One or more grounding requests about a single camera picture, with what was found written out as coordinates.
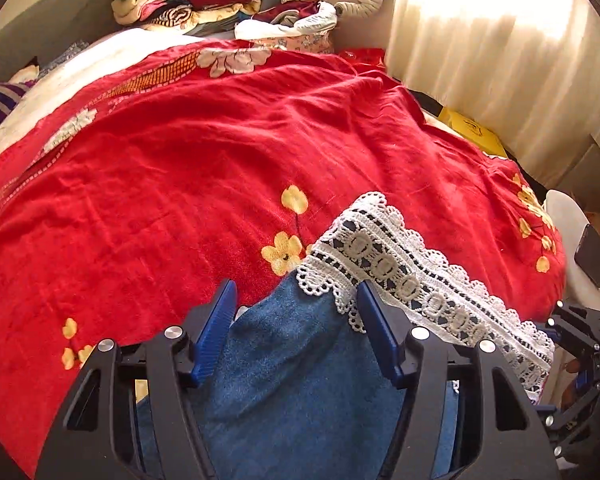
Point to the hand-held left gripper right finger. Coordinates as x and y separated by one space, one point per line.
380 335

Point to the purple striped pillow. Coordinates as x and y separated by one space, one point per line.
0 105

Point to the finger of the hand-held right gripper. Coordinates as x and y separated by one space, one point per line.
580 325
587 382

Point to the black smartphone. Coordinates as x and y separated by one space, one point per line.
592 255

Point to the blue patterned cloth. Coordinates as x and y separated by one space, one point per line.
65 56

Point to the maroon and white garment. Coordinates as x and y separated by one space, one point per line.
300 15

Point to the pink floral cloth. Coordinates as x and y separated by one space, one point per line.
290 42

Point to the cream curtain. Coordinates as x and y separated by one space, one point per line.
480 35

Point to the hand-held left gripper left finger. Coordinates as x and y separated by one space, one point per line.
215 330

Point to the white stool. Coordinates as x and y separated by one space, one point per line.
562 220

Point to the grey upholstered headboard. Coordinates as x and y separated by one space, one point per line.
40 20

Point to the blue pants with lace hems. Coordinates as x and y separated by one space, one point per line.
290 370

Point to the red floral blanket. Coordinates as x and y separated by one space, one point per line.
230 150

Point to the yellow box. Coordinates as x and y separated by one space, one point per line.
475 130

